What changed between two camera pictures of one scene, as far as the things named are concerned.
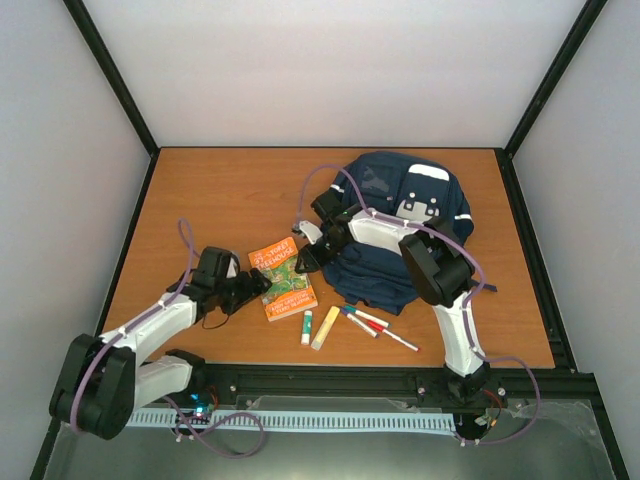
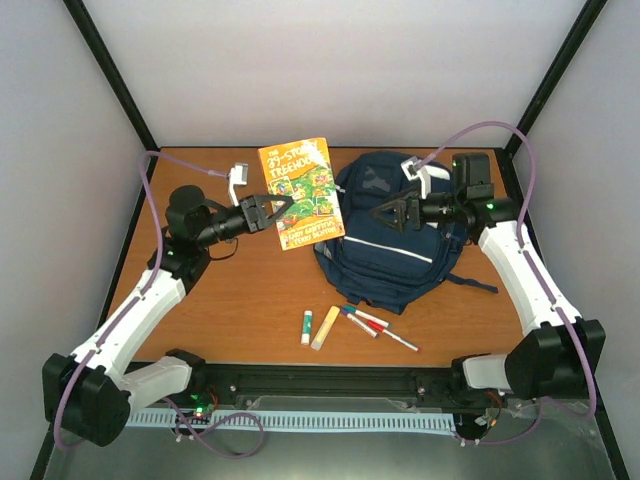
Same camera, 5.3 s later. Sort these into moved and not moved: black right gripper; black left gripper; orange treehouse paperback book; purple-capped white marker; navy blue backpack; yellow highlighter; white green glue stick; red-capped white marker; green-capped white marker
Moved: black right gripper; black left gripper; orange treehouse paperback book
Not moved: navy blue backpack; green-capped white marker; white green glue stick; purple-capped white marker; yellow highlighter; red-capped white marker
